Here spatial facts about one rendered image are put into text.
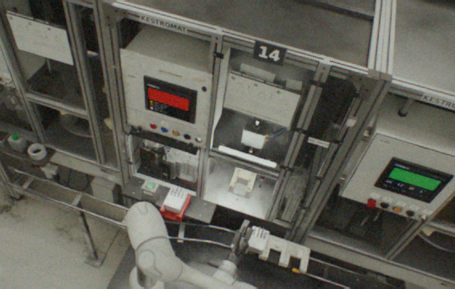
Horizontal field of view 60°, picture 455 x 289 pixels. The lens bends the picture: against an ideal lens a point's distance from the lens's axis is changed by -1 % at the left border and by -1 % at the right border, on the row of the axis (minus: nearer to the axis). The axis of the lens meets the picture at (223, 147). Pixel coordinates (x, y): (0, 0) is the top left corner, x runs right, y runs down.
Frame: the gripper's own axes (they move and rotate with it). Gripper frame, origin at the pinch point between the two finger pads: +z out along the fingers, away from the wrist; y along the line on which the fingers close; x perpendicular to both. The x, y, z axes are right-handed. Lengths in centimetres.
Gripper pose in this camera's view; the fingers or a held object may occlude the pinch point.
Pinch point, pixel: (247, 229)
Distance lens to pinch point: 213.8
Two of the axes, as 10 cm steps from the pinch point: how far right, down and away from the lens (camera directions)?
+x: -8.3, -1.7, 5.2
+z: 4.5, -7.6, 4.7
